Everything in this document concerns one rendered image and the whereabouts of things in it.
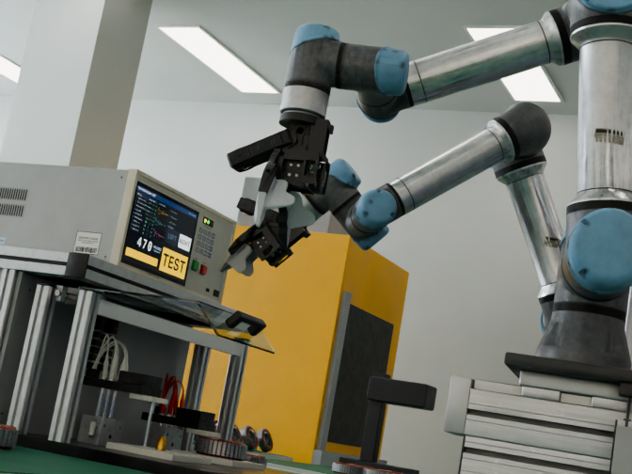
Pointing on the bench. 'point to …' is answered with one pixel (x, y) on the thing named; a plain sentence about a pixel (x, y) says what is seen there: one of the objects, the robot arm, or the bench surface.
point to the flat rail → (165, 327)
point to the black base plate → (128, 458)
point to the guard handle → (245, 322)
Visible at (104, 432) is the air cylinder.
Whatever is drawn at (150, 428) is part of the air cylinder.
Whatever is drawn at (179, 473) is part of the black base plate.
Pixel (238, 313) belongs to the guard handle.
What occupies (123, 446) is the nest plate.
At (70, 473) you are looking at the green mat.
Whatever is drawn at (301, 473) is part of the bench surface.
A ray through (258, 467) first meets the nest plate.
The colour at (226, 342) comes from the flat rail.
